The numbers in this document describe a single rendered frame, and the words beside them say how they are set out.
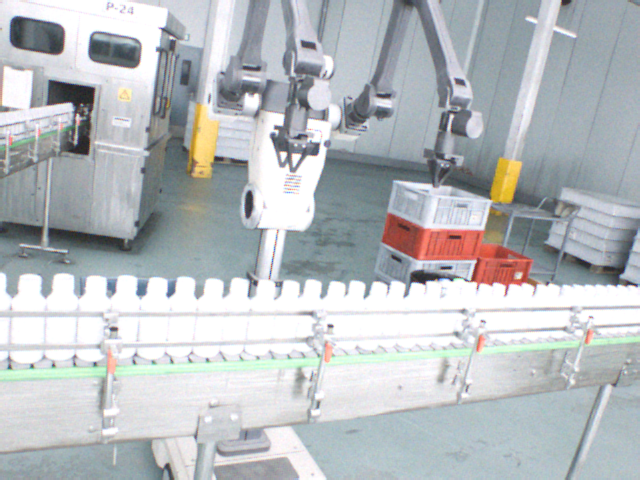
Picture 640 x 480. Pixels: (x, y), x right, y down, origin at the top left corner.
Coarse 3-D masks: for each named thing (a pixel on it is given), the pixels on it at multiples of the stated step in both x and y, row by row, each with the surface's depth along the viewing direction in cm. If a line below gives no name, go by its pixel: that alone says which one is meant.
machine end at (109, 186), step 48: (0, 0) 401; (48, 0) 403; (96, 0) 408; (0, 48) 410; (48, 48) 415; (96, 48) 420; (144, 48) 426; (0, 96) 420; (48, 96) 425; (96, 96) 427; (144, 96) 436; (96, 144) 438; (144, 144) 450; (0, 192) 440; (96, 192) 452; (144, 192) 482
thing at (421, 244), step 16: (400, 224) 401; (416, 224) 367; (384, 240) 393; (400, 240) 381; (416, 240) 368; (432, 240) 369; (448, 240) 377; (464, 240) 386; (480, 240) 395; (416, 256) 367; (432, 256) 373; (448, 256) 382; (464, 256) 391
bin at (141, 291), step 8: (80, 280) 158; (112, 280) 164; (136, 280) 167; (144, 280) 168; (168, 280) 172; (176, 280) 173; (80, 288) 160; (112, 288) 165; (144, 288) 169; (168, 288) 173; (144, 296) 170; (168, 296) 173
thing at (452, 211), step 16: (400, 192) 380; (416, 192) 367; (432, 192) 408; (448, 192) 418; (464, 192) 408; (400, 208) 380; (416, 208) 367; (432, 208) 358; (448, 208) 367; (464, 208) 375; (480, 208) 385; (432, 224) 362; (448, 224) 371; (464, 224) 380; (480, 224) 391
